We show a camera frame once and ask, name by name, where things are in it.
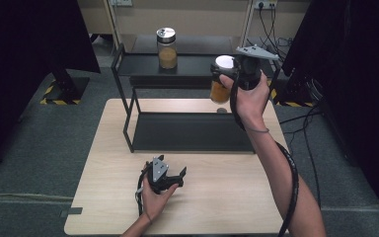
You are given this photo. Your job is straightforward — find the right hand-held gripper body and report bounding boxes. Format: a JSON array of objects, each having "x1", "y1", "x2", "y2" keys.
[{"x1": 233, "y1": 44, "x2": 280, "y2": 92}]

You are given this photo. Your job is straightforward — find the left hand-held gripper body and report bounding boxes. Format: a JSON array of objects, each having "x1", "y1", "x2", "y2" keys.
[{"x1": 146, "y1": 155, "x2": 179, "y2": 195}]

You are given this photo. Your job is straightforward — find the white-lid jar of orange powder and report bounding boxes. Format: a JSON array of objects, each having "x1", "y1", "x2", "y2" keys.
[{"x1": 209, "y1": 54, "x2": 241, "y2": 105}]

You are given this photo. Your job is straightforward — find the black metal shelf rack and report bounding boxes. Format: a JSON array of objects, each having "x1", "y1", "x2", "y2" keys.
[{"x1": 110, "y1": 34, "x2": 282, "y2": 154}]

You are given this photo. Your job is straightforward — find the person's left hand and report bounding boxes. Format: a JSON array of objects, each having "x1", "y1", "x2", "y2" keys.
[{"x1": 141, "y1": 179, "x2": 181, "y2": 223}]

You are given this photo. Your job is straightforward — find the person's right hand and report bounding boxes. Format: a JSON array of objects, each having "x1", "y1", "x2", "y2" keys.
[{"x1": 219, "y1": 70, "x2": 271, "y2": 131}]

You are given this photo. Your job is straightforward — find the black stand base striped tape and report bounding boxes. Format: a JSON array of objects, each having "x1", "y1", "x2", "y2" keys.
[
  {"x1": 269, "y1": 78, "x2": 315, "y2": 108},
  {"x1": 39, "y1": 67, "x2": 91, "y2": 106}
]

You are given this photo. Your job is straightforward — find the silver-lid jar of brown powder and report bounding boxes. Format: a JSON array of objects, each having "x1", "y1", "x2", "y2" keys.
[{"x1": 156, "y1": 27, "x2": 179, "y2": 70}]

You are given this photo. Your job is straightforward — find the grey floor tape strip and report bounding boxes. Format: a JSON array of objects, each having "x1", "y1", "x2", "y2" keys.
[{"x1": 59, "y1": 206, "x2": 84, "y2": 218}]

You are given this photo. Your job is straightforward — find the dark curtain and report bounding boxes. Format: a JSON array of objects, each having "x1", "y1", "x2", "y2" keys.
[
  {"x1": 282, "y1": 0, "x2": 379, "y2": 228},
  {"x1": 0, "y1": 0, "x2": 102, "y2": 176}
]

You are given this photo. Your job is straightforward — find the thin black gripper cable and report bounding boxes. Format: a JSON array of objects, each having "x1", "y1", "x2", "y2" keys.
[{"x1": 135, "y1": 162, "x2": 152, "y2": 217}]

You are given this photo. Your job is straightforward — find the black cables from outlet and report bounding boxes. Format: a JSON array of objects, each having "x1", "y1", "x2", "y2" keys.
[{"x1": 258, "y1": 4, "x2": 294, "y2": 50}]

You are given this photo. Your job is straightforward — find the white metal frame post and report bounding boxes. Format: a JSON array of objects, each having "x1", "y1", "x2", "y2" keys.
[
  {"x1": 106, "y1": 0, "x2": 122, "y2": 50},
  {"x1": 240, "y1": 0, "x2": 256, "y2": 48}
]

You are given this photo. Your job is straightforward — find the white wall power outlet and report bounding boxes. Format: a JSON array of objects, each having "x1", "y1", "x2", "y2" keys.
[
  {"x1": 253, "y1": 0, "x2": 278, "y2": 10},
  {"x1": 110, "y1": 0, "x2": 133, "y2": 8}
]

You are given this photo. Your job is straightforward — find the black floor cables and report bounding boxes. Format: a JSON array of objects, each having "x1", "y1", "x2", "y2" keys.
[{"x1": 279, "y1": 105, "x2": 324, "y2": 209}]

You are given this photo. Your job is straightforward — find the thick black gripper cable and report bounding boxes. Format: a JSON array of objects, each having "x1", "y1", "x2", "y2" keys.
[{"x1": 229, "y1": 70, "x2": 300, "y2": 237}]

